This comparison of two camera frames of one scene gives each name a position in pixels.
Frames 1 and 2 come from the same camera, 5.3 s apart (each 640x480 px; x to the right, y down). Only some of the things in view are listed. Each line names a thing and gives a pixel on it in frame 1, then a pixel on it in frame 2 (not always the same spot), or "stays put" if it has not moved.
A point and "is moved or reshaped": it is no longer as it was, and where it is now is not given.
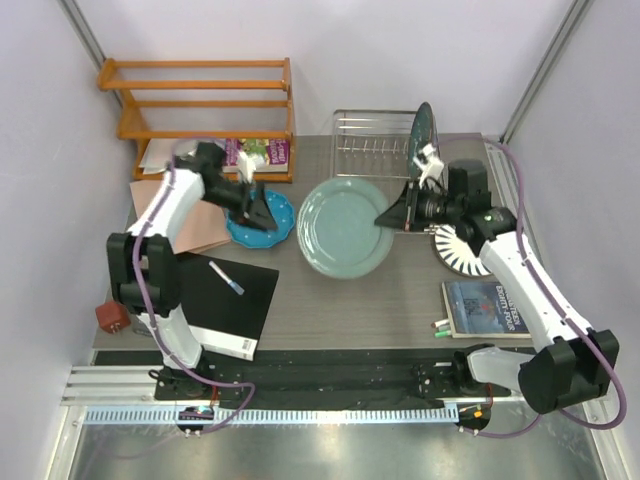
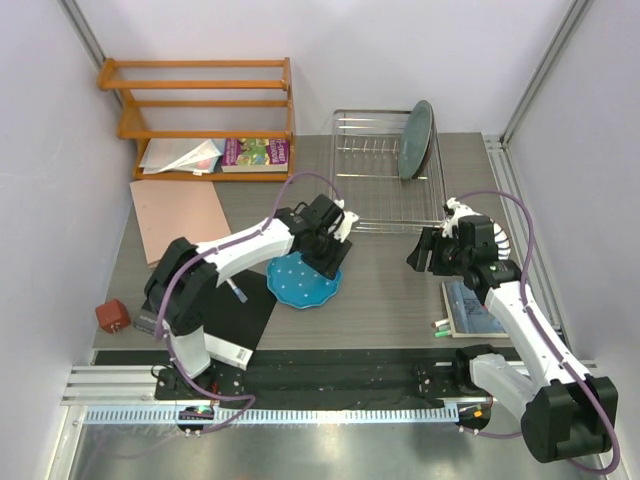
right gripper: x=406 y=209 to x=431 y=239
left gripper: x=259 y=214 to x=329 y=264
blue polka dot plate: x=283 y=213 is moved or reshaped
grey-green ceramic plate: x=337 y=231 to x=414 y=138
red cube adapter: x=112 y=316 stays put
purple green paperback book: x=269 y=154 stays put
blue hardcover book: x=483 y=310 stays put
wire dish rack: x=374 y=145 stays put
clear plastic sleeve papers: x=159 y=152 stays put
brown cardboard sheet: x=198 y=225 stays put
